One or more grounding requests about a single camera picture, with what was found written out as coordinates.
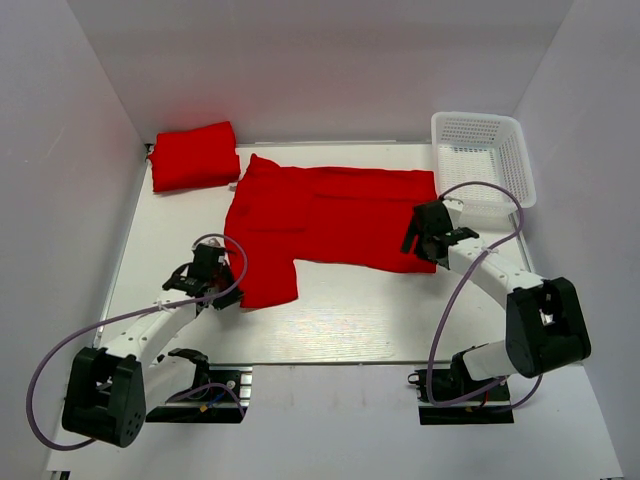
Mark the red t shirt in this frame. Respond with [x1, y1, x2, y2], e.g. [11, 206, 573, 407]
[149, 121, 241, 194]
[224, 155, 436, 309]

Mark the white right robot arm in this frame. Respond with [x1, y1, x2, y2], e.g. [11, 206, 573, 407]
[401, 199, 592, 393]

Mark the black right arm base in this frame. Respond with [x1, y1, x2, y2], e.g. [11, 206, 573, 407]
[407, 359, 516, 427]

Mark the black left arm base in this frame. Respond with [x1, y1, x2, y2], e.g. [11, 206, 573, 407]
[146, 348, 253, 424]

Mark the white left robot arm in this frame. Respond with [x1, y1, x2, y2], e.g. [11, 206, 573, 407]
[61, 234, 243, 447]

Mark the white plastic mesh basket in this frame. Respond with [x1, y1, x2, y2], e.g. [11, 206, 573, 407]
[431, 112, 537, 218]

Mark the red folded t shirt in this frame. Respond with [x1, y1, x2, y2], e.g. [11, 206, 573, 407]
[149, 121, 241, 194]

